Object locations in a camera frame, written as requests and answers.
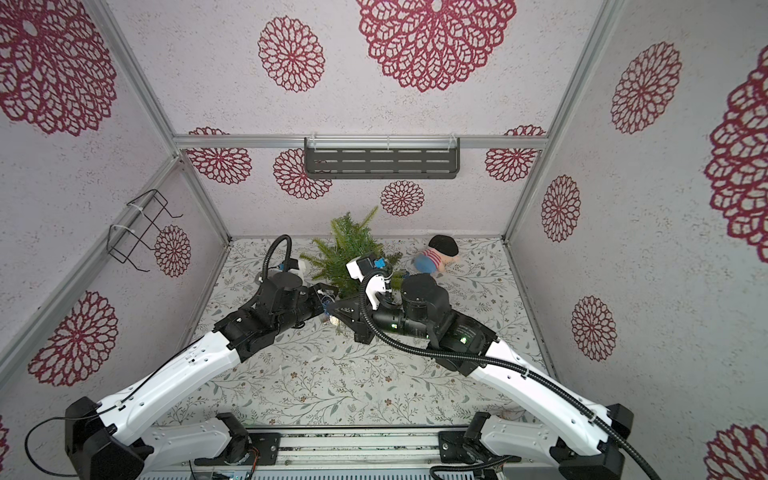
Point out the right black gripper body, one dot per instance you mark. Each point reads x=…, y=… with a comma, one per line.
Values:
x=364, y=321

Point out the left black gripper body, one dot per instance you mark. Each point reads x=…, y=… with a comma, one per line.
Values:
x=310, y=304

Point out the white ball string lights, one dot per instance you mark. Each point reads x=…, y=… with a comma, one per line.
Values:
x=328, y=301

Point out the small green christmas tree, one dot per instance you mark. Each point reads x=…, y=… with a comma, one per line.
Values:
x=350, y=239

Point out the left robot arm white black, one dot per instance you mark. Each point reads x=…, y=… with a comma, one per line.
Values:
x=115, y=438

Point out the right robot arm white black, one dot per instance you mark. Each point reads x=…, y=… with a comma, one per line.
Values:
x=579, y=438

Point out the plush doll striped shirt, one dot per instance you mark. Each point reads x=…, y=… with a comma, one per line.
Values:
x=441, y=251

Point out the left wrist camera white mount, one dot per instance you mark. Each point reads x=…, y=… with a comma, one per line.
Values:
x=295, y=266

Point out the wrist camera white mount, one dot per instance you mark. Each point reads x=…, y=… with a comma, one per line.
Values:
x=295, y=266
x=369, y=270

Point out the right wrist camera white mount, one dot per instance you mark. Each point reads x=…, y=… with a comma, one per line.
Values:
x=369, y=270

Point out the dark grey slotted wall shelf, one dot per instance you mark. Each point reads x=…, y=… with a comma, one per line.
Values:
x=386, y=160

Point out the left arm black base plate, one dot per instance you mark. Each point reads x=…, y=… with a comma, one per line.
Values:
x=261, y=449

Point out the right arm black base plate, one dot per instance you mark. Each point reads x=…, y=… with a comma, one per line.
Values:
x=454, y=448

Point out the black wire wall rack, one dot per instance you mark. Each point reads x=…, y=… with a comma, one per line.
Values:
x=145, y=212

